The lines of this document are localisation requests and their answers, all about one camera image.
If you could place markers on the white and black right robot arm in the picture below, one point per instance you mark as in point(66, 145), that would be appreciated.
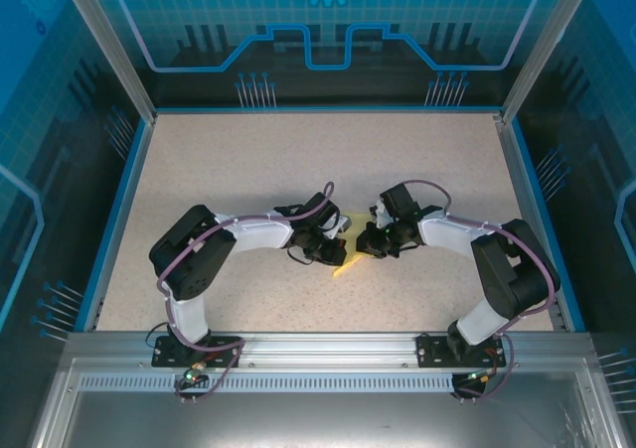
point(447, 229)

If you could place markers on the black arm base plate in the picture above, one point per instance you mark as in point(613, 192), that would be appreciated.
point(427, 353)
point(161, 356)

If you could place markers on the grey metal tray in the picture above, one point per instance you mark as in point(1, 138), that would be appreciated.
point(318, 418)

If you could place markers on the yellow cloth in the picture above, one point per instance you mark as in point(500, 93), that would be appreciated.
point(355, 260)

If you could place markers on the aluminium side rail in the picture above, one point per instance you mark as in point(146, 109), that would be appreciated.
point(123, 224)
point(534, 229)

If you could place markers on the aluminium frame post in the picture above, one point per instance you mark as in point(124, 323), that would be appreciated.
point(546, 45)
point(107, 45)

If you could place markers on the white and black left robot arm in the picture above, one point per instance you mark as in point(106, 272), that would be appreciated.
point(258, 234)

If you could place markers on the aluminium mounting rail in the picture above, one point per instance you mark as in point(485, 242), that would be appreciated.
point(328, 348)

